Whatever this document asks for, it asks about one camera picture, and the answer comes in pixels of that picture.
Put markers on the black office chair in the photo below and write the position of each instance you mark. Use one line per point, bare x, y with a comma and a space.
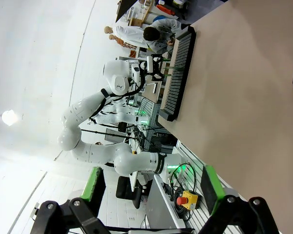
127, 191

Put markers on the figure in light shirt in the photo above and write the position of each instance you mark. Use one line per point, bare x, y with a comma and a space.
129, 36

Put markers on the person in grey hoodie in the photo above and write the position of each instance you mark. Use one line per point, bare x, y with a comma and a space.
161, 34

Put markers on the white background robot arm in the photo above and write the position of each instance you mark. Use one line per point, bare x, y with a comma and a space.
117, 115

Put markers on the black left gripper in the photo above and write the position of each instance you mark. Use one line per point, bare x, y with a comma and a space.
158, 69

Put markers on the red emergency stop button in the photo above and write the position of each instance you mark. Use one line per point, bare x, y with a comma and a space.
189, 200

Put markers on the wooden shelf unit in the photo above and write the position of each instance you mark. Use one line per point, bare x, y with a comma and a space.
141, 12

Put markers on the round ceiling lamp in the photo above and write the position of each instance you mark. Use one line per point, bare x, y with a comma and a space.
9, 117

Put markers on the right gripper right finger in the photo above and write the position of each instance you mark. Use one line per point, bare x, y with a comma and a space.
212, 190

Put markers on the aluminium robot mount base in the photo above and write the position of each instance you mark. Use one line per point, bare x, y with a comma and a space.
193, 170

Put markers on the black slotted PCB rack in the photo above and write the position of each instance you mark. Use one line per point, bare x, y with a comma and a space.
179, 73

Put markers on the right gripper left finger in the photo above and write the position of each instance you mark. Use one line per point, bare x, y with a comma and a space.
92, 185

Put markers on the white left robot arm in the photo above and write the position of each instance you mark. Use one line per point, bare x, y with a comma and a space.
88, 109

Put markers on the green PCB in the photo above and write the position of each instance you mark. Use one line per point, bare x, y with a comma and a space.
176, 67

